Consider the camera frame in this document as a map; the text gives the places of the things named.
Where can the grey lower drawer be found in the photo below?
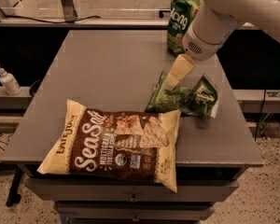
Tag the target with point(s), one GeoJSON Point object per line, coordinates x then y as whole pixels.
{"type": "Point", "coordinates": [133, 211]}

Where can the metal frame leg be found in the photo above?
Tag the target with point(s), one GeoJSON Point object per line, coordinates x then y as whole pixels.
{"type": "Point", "coordinates": [69, 10]}

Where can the brown sea salt chip bag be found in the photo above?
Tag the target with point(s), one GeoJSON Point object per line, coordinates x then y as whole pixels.
{"type": "Point", "coordinates": [133, 146]}

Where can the black table leg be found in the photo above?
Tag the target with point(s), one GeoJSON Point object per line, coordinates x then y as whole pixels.
{"type": "Point", "coordinates": [13, 195]}

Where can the grey upper drawer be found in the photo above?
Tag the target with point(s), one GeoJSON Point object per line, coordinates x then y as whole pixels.
{"type": "Point", "coordinates": [103, 190]}

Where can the green standing snack bag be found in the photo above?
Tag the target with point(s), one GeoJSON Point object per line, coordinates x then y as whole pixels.
{"type": "Point", "coordinates": [181, 16]}

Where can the grey drawer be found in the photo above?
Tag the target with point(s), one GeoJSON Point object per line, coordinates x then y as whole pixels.
{"type": "Point", "coordinates": [133, 211]}
{"type": "Point", "coordinates": [103, 190]}

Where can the green jalapeno kettle chip bag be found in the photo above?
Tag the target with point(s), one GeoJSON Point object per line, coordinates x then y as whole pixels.
{"type": "Point", "coordinates": [201, 100]}

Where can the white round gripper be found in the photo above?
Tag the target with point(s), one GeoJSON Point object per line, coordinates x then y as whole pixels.
{"type": "Point", "coordinates": [198, 47]}

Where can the white pump bottle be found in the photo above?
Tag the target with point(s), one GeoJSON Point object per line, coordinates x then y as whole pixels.
{"type": "Point", "coordinates": [9, 82]}

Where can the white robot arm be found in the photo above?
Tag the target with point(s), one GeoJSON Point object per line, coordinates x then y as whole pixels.
{"type": "Point", "coordinates": [244, 34]}

